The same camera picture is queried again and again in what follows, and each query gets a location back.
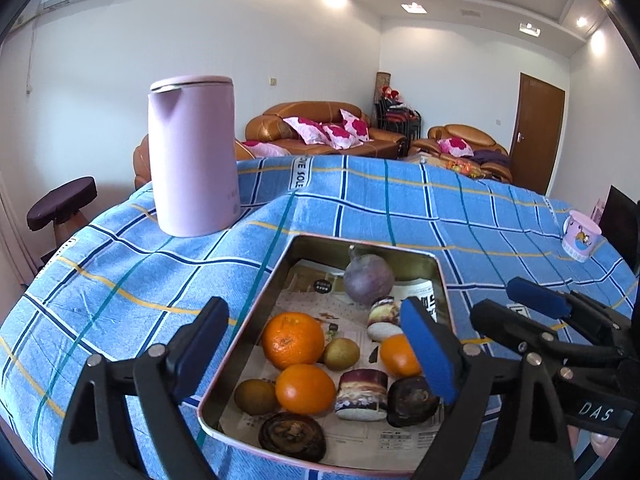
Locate dark round stool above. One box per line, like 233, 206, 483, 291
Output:
26, 176, 98, 261

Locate cut taro piece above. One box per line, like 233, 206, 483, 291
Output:
334, 369, 390, 422

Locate dark water chestnut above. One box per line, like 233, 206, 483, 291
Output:
258, 412, 327, 463
387, 376, 441, 427

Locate orange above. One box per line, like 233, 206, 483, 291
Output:
275, 364, 337, 416
380, 334, 423, 378
261, 312, 326, 372

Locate round purple fruit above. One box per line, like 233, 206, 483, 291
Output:
343, 254, 396, 306

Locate pink cartoon cup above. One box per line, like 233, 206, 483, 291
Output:
561, 210, 603, 263

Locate pink electric kettle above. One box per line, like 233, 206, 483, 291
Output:
146, 75, 241, 238

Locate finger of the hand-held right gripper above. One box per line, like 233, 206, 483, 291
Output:
506, 276, 640, 346
470, 299, 621, 386

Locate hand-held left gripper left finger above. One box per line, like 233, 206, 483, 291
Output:
52, 296, 231, 480

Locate long brown leather sofa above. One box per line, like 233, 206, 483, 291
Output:
245, 101, 408, 161

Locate pink flowered pillow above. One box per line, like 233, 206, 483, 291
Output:
340, 108, 371, 141
282, 116, 328, 146
322, 122, 361, 150
242, 140, 291, 159
437, 137, 473, 158

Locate small brown fruit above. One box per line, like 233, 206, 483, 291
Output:
322, 338, 361, 372
234, 379, 278, 416

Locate person's right hand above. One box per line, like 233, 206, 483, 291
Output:
567, 425, 618, 461

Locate black television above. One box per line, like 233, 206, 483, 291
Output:
598, 185, 640, 261

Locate blue checked tablecloth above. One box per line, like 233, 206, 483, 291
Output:
0, 155, 640, 480

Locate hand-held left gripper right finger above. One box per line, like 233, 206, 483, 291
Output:
399, 297, 576, 480

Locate brown wooden door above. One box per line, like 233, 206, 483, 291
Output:
511, 72, 566, 196

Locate cluttered coffee table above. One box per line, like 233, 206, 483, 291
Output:
402, 151, 483, 178

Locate dark purple cloth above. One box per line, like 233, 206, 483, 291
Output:
470, 149, 511, 166

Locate stacked dark chairs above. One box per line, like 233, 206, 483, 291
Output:
376, 97, 423, 141

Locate pink tin box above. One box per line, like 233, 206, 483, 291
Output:
197, 234, 453, 476

